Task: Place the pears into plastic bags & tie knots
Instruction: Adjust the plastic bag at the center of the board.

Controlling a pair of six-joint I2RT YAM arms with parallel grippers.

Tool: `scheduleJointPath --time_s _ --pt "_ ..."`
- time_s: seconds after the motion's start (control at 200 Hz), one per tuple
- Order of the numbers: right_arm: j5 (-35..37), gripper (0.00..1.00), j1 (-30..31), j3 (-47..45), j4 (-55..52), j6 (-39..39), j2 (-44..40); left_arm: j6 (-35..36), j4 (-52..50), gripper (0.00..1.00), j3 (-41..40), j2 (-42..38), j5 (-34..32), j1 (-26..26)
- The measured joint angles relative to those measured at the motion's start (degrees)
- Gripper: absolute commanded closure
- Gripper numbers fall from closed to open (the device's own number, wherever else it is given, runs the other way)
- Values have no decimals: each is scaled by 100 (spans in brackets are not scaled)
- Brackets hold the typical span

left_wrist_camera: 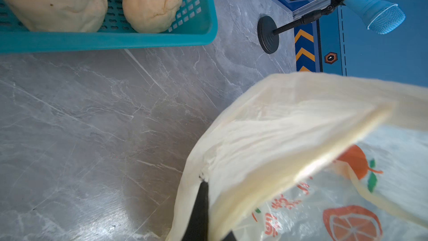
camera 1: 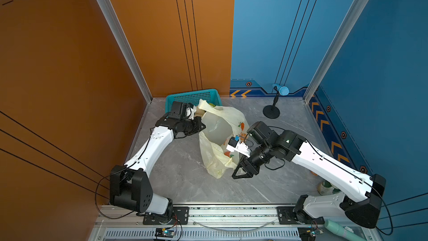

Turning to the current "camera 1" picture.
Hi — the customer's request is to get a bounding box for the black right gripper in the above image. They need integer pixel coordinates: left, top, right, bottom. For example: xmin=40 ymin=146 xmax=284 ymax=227
xmin=230 ymin=143 xmax=274 ymax=179

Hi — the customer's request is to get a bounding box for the yellow printed plastic bag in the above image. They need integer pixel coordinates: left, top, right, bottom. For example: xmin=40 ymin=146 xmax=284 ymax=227
xmin=198 ymin=99 xmax=249 ymax=179

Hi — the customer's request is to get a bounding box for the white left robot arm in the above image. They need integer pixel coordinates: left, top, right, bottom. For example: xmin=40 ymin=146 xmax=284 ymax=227
xmin=109 ymin=102 xmax=206 ymax=219

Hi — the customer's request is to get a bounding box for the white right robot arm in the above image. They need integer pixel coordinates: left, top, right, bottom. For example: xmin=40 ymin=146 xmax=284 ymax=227
xmin=226 ymin=121 xmax=386 ymax=229

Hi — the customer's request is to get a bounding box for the teal plastic basket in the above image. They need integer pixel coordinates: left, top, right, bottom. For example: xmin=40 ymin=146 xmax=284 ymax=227
xmin=165 ymin=89 xmax=222 ymax=113

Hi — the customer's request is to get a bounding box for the black microphone stand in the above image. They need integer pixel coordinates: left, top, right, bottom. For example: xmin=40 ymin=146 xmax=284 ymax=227
xmin=263 ymin=87 xmax=280 ymax=119

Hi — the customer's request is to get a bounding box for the blue microphone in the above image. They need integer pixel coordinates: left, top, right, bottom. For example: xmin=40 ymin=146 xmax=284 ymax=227
xmin=273 ymin=84 xmax=289 ymax=96

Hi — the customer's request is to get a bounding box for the green tube object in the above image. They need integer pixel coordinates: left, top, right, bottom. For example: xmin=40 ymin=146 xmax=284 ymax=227
xmin=324 ymin=220 xmax=365 ymax=241

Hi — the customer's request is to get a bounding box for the left circuit board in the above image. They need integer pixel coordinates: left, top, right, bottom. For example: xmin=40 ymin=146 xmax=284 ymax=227
xmin=154 ymin=228 xmax=176 ymax=240

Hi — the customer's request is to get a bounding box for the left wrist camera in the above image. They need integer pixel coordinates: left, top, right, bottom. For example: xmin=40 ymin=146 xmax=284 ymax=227
xmin=186 ymin=104 xmax=197 ymax=120

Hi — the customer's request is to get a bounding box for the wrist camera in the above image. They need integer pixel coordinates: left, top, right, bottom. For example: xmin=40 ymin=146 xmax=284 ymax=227
xmin=186 ymin=104 xmax=197 ymax=120
xmin=226 ymin=136 xmax=251 ymax=157

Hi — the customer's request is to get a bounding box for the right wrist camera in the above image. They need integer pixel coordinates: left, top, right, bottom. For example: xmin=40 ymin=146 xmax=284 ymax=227
xmin=226 ymin=136 xmax=251 ymax=157

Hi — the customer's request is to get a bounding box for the aluminium corner post left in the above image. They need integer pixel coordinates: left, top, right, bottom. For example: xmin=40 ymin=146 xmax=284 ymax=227
xmin=96 ymin=0 xmax=153 ymax=104

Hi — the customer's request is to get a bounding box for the aluminium corner post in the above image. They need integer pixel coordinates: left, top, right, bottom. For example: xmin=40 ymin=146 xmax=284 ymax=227
xmin=96 ymin=0 xmax=153 ymax=104
xmin=303 ymin=0 xmax=369 ymax=104

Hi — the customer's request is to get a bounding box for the aluminium corner post right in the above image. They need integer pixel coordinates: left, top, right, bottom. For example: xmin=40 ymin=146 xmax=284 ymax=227
xmin=303 ymin=0 xmax=369 ymax=104

